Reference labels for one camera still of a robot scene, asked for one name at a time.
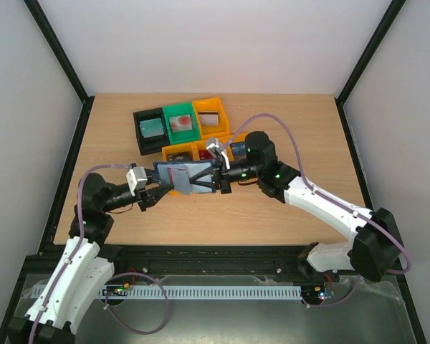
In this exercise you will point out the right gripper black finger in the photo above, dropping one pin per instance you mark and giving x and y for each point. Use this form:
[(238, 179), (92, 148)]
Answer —
[(197, 185), (206, 172)]

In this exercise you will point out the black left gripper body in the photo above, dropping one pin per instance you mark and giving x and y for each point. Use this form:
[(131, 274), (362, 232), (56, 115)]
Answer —
[(144, 198)]

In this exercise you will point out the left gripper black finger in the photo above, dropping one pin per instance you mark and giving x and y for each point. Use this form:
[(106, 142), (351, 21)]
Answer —
[(158, 192), (153, 178)]

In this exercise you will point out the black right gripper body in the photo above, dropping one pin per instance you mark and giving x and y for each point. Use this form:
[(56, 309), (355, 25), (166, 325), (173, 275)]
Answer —
[(223, 175)]

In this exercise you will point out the blue card holder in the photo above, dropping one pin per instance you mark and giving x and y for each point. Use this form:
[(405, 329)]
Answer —
[(178, 174)]

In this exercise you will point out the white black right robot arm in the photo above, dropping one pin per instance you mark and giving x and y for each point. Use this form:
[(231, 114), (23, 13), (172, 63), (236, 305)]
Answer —
[(370, 249)]

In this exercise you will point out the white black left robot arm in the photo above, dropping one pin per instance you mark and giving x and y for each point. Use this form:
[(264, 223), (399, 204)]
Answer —
[(56, 314)]

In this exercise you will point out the red VIP card stack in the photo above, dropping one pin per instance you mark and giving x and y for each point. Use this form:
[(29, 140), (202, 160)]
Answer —
[(205, 155)]

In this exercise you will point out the yellow bin with red cards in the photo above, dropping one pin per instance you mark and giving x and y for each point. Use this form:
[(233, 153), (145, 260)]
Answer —
[(201, 145)]

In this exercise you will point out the yellow bin with dark cards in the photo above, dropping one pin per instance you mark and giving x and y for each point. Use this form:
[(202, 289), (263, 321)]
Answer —
[(182, 147)]

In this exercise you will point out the dark VIP card stack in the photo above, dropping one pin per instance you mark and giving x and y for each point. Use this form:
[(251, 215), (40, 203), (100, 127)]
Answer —
[(180, 157)]

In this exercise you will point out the blue VIP card stack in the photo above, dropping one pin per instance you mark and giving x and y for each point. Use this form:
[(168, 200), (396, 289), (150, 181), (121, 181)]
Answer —
[(238, 150)]

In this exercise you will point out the teal card stack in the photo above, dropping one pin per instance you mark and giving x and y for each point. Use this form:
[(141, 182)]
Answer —
[(151, 128)]

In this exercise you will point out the white striped card stack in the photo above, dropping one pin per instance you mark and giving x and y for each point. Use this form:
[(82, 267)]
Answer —
[(208, 118)]

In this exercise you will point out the red white card stack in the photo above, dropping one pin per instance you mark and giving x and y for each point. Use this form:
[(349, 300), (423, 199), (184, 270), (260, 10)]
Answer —
[(180, 123)]

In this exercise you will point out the black bin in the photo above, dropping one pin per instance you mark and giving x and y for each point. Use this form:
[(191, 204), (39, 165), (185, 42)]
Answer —
[(148, 146)]

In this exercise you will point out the green bin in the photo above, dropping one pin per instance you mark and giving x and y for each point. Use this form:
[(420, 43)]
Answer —
[(185, 136)]

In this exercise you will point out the yellow rear bin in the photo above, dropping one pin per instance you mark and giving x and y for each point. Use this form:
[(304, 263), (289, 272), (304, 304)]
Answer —
[(212, 104)]

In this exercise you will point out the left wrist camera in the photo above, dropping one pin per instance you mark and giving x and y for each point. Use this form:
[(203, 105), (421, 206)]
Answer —
[(136, 178)]

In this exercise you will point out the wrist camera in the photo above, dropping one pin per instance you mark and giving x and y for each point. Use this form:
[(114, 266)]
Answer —
[(136, 178), (215, 147)]

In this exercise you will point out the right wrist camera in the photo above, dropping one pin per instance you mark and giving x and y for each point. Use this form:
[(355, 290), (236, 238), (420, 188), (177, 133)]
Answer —
[(215, 147)]

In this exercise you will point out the black front frame rail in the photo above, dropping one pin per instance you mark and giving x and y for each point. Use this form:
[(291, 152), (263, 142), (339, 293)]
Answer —
[(281, 263)]

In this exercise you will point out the black left rear frame post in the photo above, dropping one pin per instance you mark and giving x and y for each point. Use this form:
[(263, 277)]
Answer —
[(45, 27)]

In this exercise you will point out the black frame post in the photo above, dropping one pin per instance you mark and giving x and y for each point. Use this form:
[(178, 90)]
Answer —
[(382, 28), (45, 27)]

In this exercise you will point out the white slotted cable duct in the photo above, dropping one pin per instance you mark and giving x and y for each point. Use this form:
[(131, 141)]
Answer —
[(180, 292)]

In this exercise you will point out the black right rear frame post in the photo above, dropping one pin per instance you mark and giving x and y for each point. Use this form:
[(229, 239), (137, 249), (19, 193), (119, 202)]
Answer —
[(382, 28)]

